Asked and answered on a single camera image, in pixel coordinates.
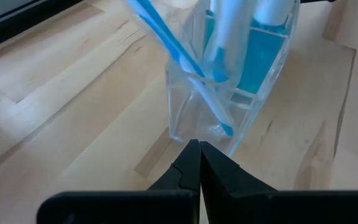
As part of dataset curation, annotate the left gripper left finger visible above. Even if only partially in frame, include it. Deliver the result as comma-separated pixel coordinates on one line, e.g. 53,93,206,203
35,139,201,224

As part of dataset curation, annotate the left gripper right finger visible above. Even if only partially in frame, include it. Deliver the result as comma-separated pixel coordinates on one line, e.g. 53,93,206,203
201,141,358,224

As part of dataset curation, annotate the clear acrylic organizer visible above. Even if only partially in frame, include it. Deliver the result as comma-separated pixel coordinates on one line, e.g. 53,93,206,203
165,0,301,158

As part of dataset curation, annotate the black aluminium table frame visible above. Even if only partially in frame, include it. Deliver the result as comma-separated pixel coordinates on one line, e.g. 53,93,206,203
0,0,85,54

